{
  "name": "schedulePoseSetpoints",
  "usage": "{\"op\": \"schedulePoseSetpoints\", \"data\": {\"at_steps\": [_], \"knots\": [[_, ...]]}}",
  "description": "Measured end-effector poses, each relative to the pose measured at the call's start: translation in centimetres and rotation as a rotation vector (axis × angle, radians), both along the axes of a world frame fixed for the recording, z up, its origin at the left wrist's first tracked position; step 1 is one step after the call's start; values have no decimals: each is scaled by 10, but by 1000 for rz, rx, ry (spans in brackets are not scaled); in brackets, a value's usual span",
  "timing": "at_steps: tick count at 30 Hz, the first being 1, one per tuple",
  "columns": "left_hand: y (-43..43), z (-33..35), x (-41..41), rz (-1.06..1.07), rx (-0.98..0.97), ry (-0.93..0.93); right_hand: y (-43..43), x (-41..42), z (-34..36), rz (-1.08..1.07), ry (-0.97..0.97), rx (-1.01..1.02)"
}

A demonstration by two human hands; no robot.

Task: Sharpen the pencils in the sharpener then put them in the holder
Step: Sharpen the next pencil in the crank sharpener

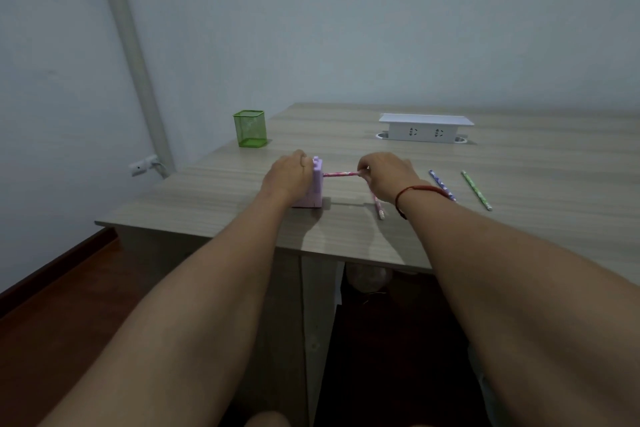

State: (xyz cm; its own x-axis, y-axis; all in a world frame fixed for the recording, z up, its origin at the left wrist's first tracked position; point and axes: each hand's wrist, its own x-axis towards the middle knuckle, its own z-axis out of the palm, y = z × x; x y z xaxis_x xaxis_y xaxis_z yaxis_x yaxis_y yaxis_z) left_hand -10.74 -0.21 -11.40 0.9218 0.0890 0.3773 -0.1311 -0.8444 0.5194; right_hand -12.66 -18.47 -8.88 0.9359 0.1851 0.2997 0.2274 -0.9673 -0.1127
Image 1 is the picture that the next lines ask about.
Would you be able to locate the person's right hand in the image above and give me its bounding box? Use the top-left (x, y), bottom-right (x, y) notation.
top-left (357, 151), bottom-right (433, 205)

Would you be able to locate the person's left hand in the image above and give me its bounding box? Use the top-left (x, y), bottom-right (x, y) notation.
top-left (261, 149), bottom-right (313, 205)

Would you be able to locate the purple pencil sharpener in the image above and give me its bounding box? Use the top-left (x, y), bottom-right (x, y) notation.
top-left (291, 155), bottom-right (325, 209)

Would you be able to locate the blue patterned pencil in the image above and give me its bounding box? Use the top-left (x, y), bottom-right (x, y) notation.
top-left (428, 169), bottom-right (457, 203)

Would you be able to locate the green mesh pen holder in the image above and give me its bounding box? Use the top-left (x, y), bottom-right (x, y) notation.
top-left (233, 109), bottom-right (269, 148)

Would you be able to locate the green patterned pencil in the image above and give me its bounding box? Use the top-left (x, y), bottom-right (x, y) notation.
top-left (460, 170), bottom-right (494, 212)

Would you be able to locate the person's left forearm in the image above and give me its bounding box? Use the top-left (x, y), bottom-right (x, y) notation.
top-left (39, 191), bottom-right (296, 427)

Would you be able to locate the person's right forearm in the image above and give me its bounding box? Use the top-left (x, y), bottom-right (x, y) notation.
top-left (397, 186), bottom-right (640, 427)

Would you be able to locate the person's bare knee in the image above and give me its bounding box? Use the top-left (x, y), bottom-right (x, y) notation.
top-left (247, 409), bottom-right (291, 427)

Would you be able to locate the white desk socket box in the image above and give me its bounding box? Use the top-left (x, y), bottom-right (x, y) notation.
top-left (375, 113), bottom-right (475, 145)

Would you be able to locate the pink lined trash bin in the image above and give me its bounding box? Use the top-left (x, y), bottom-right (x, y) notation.
top-left (346, 263), bottom-right (393, 295)

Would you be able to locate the wooden desk cabinet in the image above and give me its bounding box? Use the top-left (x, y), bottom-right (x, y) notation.
top-left (117, 226), bottom-right (346, 427)

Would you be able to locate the red string bracelet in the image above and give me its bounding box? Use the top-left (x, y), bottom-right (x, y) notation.
top-left (394, 184), bottom-right (456, 220)

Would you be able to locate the white wall socket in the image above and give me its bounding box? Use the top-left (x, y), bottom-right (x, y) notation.
top-left (129, 155), bottom-right (159, 177)

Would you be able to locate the white wall pipe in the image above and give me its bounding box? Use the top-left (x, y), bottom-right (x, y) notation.
top-left (89, 0), bottom-right (176, 177)

